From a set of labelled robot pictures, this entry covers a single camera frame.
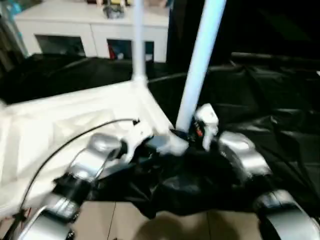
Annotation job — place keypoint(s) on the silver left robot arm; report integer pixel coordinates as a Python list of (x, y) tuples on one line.
[(95, 155)]

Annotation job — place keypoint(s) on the white plastic table leg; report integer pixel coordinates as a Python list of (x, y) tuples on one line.
[(139, 37), (202, 50)]

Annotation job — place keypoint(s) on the white cabinet with glass doors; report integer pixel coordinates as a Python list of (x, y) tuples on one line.
[(62, 27)]

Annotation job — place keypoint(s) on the blue white wrapped roll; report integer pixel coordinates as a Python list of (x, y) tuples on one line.
[(12, 6)]

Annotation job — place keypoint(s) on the grey curtain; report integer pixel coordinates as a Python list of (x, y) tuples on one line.
[(12, 42)]

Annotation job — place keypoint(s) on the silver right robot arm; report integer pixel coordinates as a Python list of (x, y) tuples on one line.
[(245, 155)]

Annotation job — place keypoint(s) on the black backdrop cloth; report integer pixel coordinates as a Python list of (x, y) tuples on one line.
[(262, 25)]

